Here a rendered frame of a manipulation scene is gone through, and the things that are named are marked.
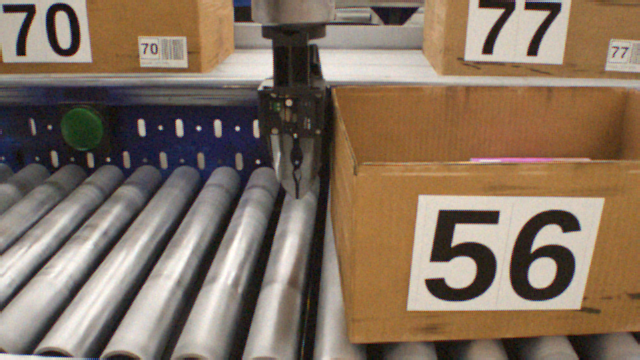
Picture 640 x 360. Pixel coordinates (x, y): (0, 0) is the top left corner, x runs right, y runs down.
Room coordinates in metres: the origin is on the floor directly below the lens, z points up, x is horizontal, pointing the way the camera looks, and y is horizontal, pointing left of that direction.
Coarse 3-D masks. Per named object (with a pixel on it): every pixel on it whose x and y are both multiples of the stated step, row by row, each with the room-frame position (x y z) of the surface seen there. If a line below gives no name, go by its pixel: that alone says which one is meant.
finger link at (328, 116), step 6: (330, 102) 0.70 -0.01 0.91; (330, 108) 0.69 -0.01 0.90; (324, 114) 0.69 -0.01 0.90; (330, 114) 0.69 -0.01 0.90; (324, 120) 0.69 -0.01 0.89; (330, 120) 0.69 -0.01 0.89; (324, 126) 0.69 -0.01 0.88; (330, 126) 0.69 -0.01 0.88; (324, 132) 0.69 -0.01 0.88; (330, 132) 0.69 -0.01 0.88; (324, 138) 0.69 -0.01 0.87; (330, 138) 0.69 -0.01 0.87; (324, 144) 0.69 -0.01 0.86; (324, 150) 0.69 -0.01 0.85
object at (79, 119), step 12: (84, 108) 0.94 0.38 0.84; (72, 120) 0.93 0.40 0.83; (84, 120) 0.93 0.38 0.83; (96, 120) 0.93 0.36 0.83; (72, 132) 0.93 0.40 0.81; (84, 132) 0.93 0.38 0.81; (96, 132) 0.93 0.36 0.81; (72, 144) 0.93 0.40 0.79; (84, 144) 0.93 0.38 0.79; (96, 144) 0.93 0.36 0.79
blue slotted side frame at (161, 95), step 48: (0, 96) 0.95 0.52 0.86; (48, 96) 0.95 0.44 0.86; (96, 96) 0.94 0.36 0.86; (144, 96) 0.94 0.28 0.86; (192, 96) 0.93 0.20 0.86; (240, 96) 0.93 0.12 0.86; (0, 144) 0.98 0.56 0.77; (48, 144) 0.98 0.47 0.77; (144, 144) 0.97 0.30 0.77; (192, 144) 0.97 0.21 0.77; (240, 144) 0.96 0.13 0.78; (240, 192) 0.93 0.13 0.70
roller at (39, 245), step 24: (72, 192) 0.82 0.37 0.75; (96, 192) 0.83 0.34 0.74; (48, 216) 0.73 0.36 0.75; (72, 216) 0.75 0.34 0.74; (24, 240) 0.65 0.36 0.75; (48, 240) 0.67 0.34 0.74; (0, 264) 0.59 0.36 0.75; (24, 264) 0.61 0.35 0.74; (0, 288) 0.56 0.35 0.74; (0, 312) 0.54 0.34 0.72
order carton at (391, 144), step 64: (384, 128) 0.74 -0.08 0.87; (448, 128) 0.75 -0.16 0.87; (512, 128) 0.75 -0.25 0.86; (576, 128) 0.75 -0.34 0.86; (384, 192) 0.45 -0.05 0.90; (448, 192) 0.45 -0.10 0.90; (512, 192) 0.46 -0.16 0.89; (576, 192) 0.46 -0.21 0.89; (384, 256) 0.45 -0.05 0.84; (384, 320) 0.45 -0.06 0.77; (448, 320) 0.46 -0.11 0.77; (512, 320) 0.46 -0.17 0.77; (576, 320) 0.46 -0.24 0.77
